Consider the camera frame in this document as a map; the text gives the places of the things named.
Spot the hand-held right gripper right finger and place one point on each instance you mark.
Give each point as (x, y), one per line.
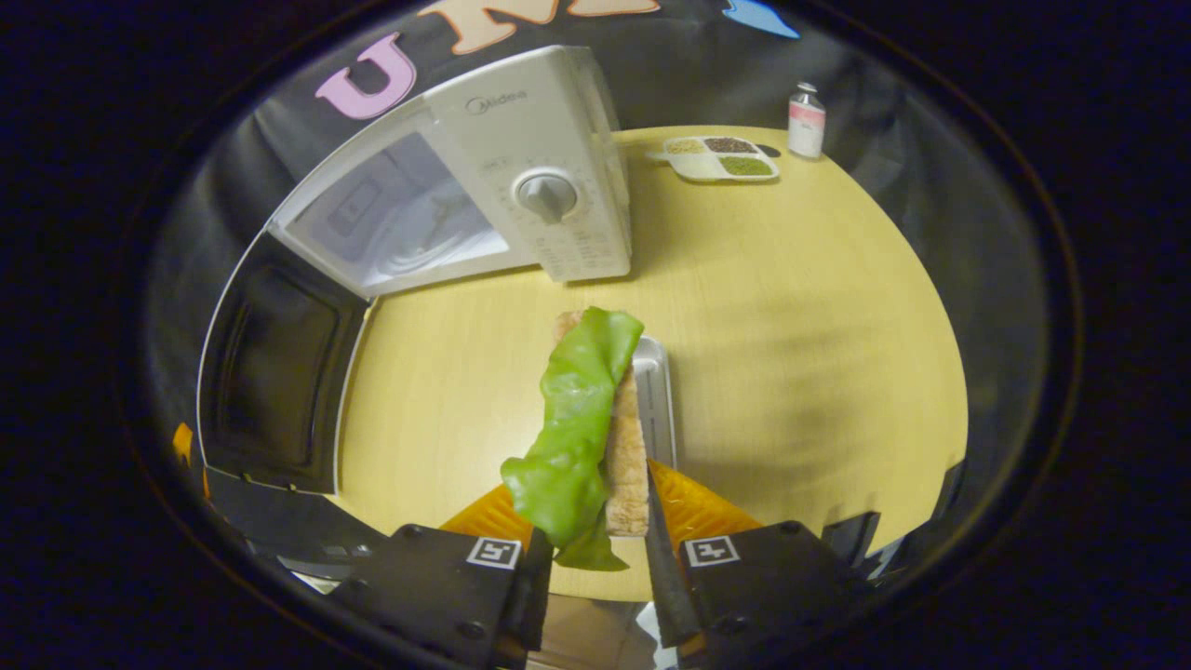
(665, 586)

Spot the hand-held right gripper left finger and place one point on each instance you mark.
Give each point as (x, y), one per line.
(538, 596)

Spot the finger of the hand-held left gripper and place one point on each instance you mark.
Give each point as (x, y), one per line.
(181, 442)

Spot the brown bread slice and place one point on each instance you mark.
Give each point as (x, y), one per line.
(628, 465)

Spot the green lettuce leaf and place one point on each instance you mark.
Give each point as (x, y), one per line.
(577, 419)

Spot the white microwave oven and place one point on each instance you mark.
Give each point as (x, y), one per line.
(549, 140)

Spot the white rectangular tray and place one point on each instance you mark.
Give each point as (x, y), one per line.
(654, 400)

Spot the white divided dish of grains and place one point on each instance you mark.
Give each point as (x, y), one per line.
(721, 158)

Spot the small clear pink-label bottle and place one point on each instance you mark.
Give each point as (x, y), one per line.
(806, 126)

